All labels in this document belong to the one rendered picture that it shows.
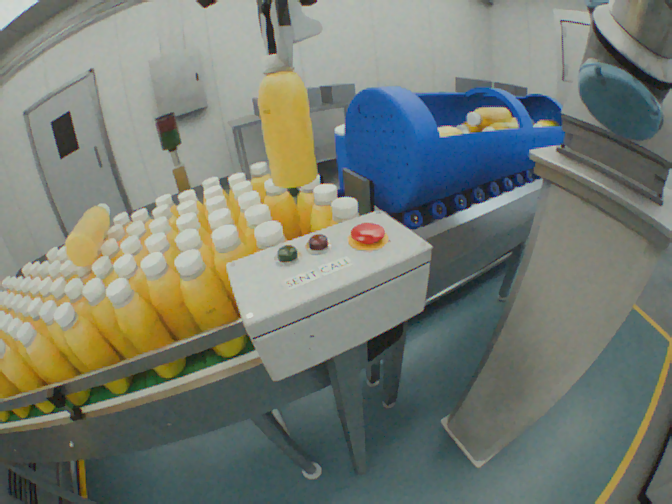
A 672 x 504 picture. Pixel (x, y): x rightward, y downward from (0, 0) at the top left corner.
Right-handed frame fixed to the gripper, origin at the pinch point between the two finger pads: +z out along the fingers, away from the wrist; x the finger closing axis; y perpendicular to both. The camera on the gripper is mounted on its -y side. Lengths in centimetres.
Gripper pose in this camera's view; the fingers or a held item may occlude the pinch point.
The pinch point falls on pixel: (277, 59)
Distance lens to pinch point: 40.0
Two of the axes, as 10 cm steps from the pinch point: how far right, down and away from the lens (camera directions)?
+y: 8.9, -3.4, 3.1
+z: 1.0, 8.1, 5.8
